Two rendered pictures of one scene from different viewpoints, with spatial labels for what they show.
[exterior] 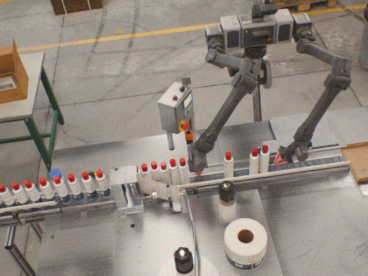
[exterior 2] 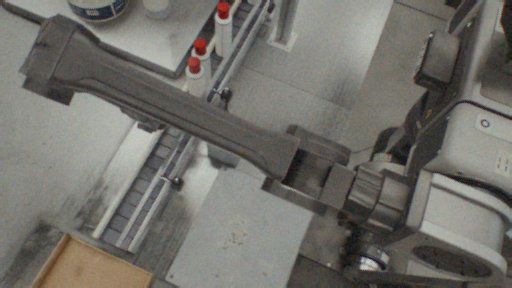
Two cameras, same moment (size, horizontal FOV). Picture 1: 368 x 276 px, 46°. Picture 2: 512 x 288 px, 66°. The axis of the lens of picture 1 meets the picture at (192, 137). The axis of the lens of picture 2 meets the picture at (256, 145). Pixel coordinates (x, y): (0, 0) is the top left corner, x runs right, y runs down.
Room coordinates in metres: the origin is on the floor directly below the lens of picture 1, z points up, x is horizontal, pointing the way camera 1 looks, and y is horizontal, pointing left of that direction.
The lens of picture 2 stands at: (1.93, -0.90, 1.95)
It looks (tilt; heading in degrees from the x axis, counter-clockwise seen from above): 66 degrees down; 107
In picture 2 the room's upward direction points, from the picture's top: 11 degrees clockwise
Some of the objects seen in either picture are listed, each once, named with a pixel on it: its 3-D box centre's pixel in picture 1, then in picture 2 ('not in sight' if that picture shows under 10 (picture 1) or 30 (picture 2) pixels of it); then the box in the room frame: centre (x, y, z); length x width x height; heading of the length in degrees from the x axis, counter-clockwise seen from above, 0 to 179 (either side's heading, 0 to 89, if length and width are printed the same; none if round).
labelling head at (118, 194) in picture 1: (127, 190); not in sight; (1.42, 0.37, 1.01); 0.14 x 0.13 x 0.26; 93
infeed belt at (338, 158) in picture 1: (205, 182); (240, 27); (1.53, -0.05, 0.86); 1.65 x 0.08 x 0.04; 93
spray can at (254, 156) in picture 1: (254, 162); (201, 65); (1.54, -0.33, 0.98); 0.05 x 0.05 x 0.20
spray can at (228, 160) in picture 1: (228, 165); (223, 30); (1.54, -0.18, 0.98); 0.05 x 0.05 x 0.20
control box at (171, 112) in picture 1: (176, 108); not in sight; (1.61, 0.06, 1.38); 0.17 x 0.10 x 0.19; 148
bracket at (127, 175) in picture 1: (123, 175); not in sight; (1.41, 0.37, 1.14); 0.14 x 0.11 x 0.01; 93
